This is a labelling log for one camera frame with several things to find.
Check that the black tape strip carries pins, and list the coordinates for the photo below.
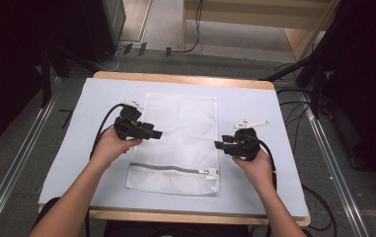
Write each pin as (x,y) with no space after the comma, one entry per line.
(128,48)
(142,48)
(168,51)

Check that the person's right hand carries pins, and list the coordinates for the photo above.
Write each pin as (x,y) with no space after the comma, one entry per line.
(258,169)

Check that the person's left hand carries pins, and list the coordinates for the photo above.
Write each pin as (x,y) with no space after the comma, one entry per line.
(113,148)

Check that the metal floor rail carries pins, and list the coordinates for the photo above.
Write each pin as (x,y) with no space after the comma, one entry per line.
(14,164)
(333,171)

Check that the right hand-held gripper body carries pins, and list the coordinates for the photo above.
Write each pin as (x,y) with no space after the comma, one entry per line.
(246,143)

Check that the dark curtain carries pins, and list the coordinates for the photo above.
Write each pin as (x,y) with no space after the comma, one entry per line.
(369,82)
(8,65)

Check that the light wooden furniture frame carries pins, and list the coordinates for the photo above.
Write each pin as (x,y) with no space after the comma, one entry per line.
(261,16)

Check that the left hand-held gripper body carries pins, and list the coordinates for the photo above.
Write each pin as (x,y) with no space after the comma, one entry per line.
(128,125)

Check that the light blue table mat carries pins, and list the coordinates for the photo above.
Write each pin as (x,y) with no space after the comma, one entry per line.
(87,108)

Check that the black metal stand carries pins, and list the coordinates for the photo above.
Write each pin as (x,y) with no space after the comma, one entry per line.
(46,82)

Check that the white mesh laundry bag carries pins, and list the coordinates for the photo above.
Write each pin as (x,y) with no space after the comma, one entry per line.
(179,148)

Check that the black tripod stand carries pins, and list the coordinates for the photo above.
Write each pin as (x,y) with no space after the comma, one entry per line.
(317,79)

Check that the person's dark clothing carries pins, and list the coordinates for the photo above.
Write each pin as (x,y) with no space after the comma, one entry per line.
(175,230)

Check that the black cabinet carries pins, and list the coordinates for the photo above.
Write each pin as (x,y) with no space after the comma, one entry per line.
(96,26)

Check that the wooden table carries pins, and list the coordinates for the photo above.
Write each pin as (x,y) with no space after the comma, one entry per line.
(182,79)

